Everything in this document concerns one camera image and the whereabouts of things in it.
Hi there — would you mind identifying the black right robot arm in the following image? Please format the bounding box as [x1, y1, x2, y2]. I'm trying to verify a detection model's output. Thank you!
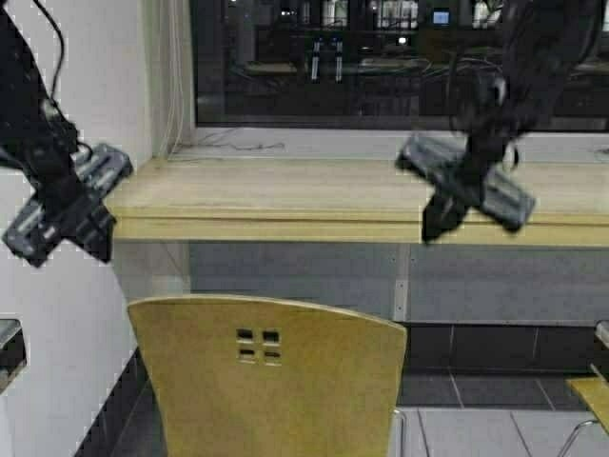
[395, 1, 606, 244]

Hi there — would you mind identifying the thin cable on windowsill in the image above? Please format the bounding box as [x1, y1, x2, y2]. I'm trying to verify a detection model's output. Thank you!
[197, 128, 286, 153]

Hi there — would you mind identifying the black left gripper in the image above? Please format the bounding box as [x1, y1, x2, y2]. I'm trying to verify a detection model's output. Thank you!
[1, 143, 133, 267]

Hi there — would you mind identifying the long wooden counter table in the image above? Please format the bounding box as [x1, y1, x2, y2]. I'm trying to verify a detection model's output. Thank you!
[107, 157, 608, 248]

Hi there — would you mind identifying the yellow wooden chair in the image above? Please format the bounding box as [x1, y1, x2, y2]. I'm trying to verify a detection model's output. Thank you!
[128, 294, 407, 456]
[558, 367, 608, 456]

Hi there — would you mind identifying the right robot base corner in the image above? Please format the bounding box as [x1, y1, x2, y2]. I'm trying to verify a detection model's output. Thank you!
[592, 320, 608, 381]

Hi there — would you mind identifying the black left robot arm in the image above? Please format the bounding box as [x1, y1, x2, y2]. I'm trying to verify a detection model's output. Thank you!
[1, 10, 133, 268]

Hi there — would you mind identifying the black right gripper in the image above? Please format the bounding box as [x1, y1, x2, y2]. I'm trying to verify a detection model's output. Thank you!
[395, 134, 536, 244]

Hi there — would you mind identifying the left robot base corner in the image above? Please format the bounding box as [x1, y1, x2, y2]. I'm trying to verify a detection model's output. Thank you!
[1, 319, 28, 392]

